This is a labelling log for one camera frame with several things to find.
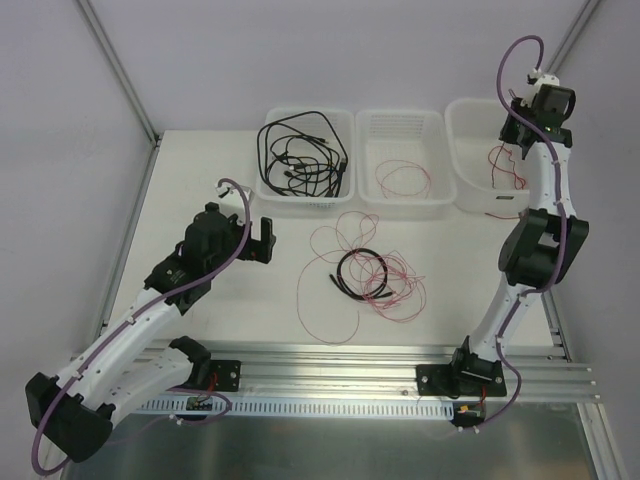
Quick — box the thin black micro USB cable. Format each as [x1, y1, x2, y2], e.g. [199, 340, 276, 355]
[269, 130, 346, 196]

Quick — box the thin pink wire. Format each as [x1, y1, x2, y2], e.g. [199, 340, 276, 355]
[297, 209, 429, 346]

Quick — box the thick black printed cable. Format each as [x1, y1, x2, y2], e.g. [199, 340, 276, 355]
[256, 110, 351, 199]

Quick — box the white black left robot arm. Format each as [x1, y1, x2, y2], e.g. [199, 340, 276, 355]
[25, 202, 276, 463]

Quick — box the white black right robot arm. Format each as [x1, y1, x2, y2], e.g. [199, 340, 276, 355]
[448, 83, 589, 397]

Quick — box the white deep right basket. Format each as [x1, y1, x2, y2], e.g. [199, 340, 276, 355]
[445, 98, 529, 218]

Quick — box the white perforated left basket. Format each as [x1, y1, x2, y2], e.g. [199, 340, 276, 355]
[255, 106, 356, 214]

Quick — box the white perforated basket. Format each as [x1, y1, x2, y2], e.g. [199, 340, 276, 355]
[255, 106, 356, 214]
[355, 109, 457, 220]

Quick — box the white perforated middle basket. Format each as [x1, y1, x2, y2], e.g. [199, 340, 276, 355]
[355, 109, 457, 220]

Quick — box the red wire in right basket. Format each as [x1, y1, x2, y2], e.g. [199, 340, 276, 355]
[487, 144, 529, 191]

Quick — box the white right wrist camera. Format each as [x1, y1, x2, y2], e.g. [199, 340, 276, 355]
[527, 68, 560, 90]

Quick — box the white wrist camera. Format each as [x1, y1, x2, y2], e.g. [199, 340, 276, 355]
[527, 68, 560, 90]
[216, 183, 246, 226]

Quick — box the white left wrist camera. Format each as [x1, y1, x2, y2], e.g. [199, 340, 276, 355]
[216, 183, 246, 226]

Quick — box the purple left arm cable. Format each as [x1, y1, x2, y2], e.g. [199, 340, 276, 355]
[30, 177, 254, 476]

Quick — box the pink wire in middle basket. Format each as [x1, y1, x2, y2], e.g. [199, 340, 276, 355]
[374, 159, 432, 199]

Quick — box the aluminium rail frame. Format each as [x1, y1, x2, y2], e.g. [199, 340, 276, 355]
[62, 129, 621, 480]

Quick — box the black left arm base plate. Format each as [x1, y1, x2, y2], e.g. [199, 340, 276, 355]
[185, 359, 242, 392]

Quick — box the black HDMI cable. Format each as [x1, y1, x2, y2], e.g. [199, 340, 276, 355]
[327, 247, 391, 302]

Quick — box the right aluminium corner post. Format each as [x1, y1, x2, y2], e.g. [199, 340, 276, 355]
[546, 0, 604, 75]

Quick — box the aluminium corner post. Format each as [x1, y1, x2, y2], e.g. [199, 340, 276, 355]
[73, 0, 161, 146]
[546, 0, 604, 75]

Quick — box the white slotted cable duct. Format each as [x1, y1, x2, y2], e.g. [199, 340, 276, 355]
[138, 395, 454, 421]

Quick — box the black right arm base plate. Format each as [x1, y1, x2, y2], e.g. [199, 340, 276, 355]
[415, 362, 507, 399]

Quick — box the left aluminium corner post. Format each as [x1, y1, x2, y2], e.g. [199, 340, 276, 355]
[73, 0, 161, 146]

